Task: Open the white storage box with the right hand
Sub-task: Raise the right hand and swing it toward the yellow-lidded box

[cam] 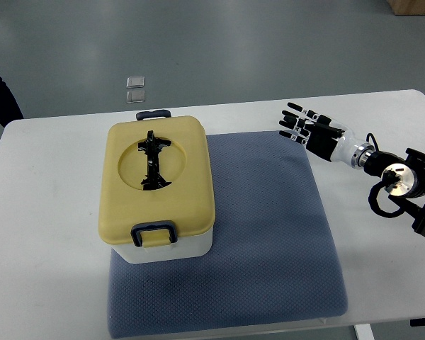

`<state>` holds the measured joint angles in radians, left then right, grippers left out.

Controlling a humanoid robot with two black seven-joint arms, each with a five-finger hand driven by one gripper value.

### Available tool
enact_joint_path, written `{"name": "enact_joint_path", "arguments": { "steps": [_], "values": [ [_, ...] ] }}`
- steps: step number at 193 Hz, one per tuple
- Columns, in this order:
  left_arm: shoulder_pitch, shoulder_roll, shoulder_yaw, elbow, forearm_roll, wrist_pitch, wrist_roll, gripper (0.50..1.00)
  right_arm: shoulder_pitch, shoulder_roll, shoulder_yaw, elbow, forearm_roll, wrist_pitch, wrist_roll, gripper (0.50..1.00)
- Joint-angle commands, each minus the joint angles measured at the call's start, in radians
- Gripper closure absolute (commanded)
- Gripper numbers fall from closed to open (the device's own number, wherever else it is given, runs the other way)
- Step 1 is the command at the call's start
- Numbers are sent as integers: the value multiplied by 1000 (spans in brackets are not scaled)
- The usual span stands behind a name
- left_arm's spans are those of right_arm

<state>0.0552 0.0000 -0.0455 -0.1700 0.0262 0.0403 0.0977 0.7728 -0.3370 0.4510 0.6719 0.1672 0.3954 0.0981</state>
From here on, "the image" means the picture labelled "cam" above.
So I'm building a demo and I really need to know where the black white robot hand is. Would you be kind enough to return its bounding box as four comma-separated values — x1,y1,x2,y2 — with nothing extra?
279,102,368,169

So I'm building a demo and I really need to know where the yellow storage box lid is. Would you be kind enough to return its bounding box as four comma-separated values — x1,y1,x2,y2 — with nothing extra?
98,116,215,247

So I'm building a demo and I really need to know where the brown cardboard box corner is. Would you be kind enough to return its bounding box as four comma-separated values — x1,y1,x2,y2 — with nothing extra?
387,0,425,16

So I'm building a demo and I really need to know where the white storage box base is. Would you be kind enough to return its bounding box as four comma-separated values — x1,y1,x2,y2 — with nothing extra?
112,228,213,264

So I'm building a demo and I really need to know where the blue grey fabric mat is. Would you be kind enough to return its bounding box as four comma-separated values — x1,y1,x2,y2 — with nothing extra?
108,131,348,339

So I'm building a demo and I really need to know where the lower silver floor plate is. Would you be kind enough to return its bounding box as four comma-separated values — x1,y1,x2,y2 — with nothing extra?
126,89,145,103

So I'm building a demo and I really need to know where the silver floor plate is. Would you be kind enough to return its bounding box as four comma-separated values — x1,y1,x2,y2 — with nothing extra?
126,76,145,89
126,89,145,103

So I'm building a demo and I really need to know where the upper silver floor plate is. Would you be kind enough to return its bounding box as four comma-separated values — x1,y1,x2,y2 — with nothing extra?
126,76,145,89

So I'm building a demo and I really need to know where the white table leg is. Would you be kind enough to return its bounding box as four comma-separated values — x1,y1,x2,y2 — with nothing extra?
353,324,375,340

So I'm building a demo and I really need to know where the black bracket under table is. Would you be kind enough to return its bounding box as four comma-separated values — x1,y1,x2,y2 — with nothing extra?
409,318,425,327

